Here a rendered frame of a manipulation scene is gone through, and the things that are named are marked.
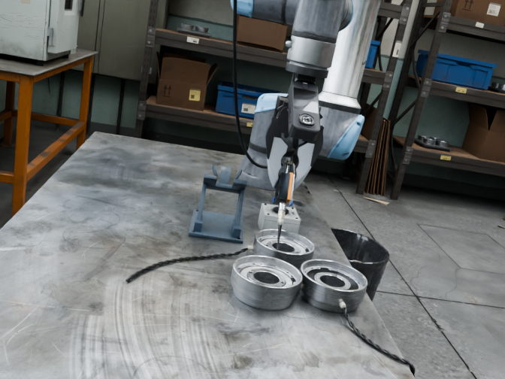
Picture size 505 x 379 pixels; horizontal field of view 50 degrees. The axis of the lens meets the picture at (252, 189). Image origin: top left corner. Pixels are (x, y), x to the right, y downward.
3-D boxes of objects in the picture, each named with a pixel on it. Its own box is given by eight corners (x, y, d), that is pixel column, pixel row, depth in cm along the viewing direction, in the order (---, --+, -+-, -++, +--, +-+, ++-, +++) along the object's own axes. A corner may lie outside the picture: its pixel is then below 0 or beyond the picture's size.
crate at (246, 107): (275, 116, 471) (279, 91, 465) (278, 124, 435) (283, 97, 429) (215, 105, 467) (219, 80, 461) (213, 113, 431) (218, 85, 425)
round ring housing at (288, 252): (304, 253, 101) (309, 233, 100) (315, 280, 91) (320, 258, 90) (248, 246, 99) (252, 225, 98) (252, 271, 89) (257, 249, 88)
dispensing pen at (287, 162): (270, 247, 89) (282, 152, 94) (266, 252, 93) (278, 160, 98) (283, 249, 89) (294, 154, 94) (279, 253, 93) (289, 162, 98)
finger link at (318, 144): (319, 165, 95) (324, 114, 92) (320, 167, 93) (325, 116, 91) (291, 163, 95) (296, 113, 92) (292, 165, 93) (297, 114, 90)
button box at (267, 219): (296, 241, 106) (301, 218, 104) (260, 236, 105) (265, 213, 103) (290, 226, 113) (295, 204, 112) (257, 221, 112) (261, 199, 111)
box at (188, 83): (212, 113, 428) (220, 65, 418) (149, 104, 418) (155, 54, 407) (208, 104, 466) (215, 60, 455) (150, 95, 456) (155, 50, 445)
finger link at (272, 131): (284, 162, 95) (300, 114, 92) (285, 164, 93) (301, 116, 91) (258, 154, 94) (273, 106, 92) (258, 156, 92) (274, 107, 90)
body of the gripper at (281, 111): (310, 134, 99) (325, 68, 96) (317, 144, 91) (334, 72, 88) (269, 126, 99) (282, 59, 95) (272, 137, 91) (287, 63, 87)
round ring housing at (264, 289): (234, 310, 77) (239, 284, 75) (224, 275, 86) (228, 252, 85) (304, 315, 79) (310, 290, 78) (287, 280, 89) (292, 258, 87)
